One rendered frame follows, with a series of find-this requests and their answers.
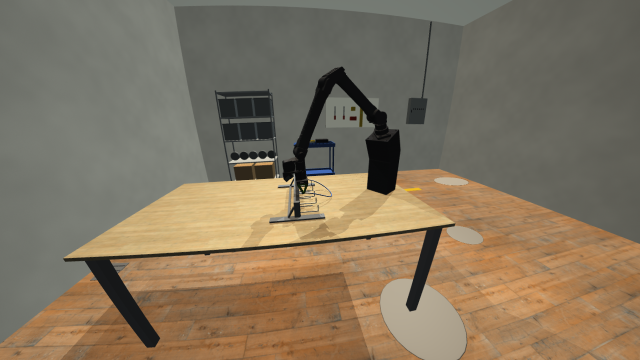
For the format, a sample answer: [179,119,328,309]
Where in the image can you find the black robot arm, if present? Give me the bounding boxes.
[282,66,391,182]

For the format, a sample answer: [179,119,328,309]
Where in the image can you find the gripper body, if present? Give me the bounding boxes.
[296,169,309,185]

